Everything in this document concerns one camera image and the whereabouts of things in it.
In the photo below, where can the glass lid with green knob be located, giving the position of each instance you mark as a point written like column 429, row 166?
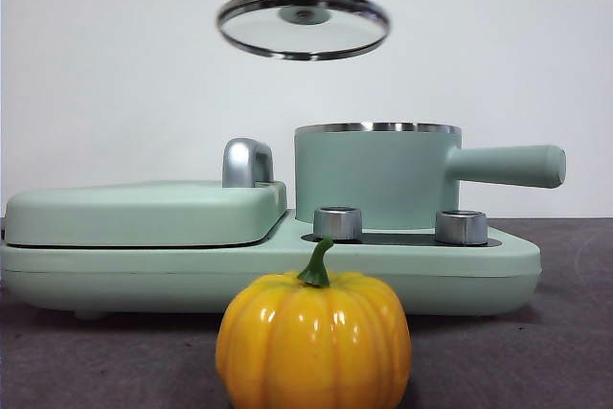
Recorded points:
column 304, row 16

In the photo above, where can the yellow pumpkin with green stem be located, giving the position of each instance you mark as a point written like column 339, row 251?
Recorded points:
column 311, row 342

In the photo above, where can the mint green steamer pot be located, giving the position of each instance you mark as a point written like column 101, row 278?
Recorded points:
column 373, row 174

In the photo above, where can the silver control knob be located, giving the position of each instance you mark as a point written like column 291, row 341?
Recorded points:
column 460, row 228
column 337, row 224

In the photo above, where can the mint green breakfast machine base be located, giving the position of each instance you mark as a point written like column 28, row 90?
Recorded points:
column 143, row 279

